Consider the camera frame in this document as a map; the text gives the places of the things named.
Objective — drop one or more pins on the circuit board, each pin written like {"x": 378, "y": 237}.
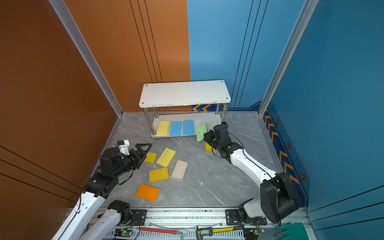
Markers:
{"x": 123, "y": 233}
{"x": 257, "y": 231}

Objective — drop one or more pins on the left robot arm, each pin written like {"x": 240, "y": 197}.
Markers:
{"x": 93, "y": 195}

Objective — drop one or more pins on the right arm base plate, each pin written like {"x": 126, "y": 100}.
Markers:
{"x": 233, "y": 219}

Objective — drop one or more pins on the red-handled tool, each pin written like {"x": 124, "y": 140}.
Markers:
{"x": 172, "y": 232}

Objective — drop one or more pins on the green cellulose sponge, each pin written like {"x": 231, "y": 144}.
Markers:
{"x": 200, "y": 131}

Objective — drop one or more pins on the yellow foam sponge lower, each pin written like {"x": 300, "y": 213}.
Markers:
{"x": 158, "y": 175}

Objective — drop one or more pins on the yellow cellulose sponge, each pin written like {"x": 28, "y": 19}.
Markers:
{"x": 163, "y": 128}
{"x": 166, "y": 157}

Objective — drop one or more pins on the digital caliper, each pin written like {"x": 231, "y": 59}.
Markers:
{"x": 201, "y": 232}

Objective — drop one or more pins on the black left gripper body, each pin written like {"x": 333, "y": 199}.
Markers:
{"x": 128, "y": 163}

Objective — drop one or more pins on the green rubber glove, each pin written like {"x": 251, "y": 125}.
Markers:
{"x": 295, "y": 231}

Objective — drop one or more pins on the thick yellow foam sponge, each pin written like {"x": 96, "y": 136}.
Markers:
{"x": 208, "y": 147}

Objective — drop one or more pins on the right circuit board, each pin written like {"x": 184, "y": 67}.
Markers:
{"x": 257, "y": 231}

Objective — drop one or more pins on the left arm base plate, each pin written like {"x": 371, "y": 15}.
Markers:
{"x": 139, "y": 216}

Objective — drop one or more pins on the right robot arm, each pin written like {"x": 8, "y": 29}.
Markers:
{"x": 278, "y": 198}

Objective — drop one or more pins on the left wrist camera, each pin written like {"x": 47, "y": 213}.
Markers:
{"x": 123, "y": 146}

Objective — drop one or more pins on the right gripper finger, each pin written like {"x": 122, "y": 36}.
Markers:
{"x": 209, "y": 144}
{"x": 209, "y": 136}

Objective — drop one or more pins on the orange foam sponge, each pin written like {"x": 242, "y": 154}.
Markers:
{"x": 147, "y": 192}

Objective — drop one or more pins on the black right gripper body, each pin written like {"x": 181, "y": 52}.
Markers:
{"x": 217, "y": 145}

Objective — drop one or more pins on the white two-tier shelf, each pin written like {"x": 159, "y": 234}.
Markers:
{"x": 208, "y": 101}

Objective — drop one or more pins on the blue cellulose sponge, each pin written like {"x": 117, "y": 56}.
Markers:
{"x": 175, "y": 128}
{"x": 188, "y": 127}

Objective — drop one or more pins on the beige foam sponge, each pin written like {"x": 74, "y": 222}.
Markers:
{"x": 180, "y": 170}

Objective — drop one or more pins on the left circuit board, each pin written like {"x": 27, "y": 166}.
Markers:
{"x": 123, "y": 233}

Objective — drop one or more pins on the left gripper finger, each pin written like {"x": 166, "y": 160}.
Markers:
{"x": 143, "y": 148}
{"x": 139, "y": 160}

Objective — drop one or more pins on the aluminium front rail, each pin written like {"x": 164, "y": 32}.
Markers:
{"x": 189, "y": 218}

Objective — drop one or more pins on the small yellow foam sponge left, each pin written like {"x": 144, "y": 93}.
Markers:
{"x": 150, "y": 158}

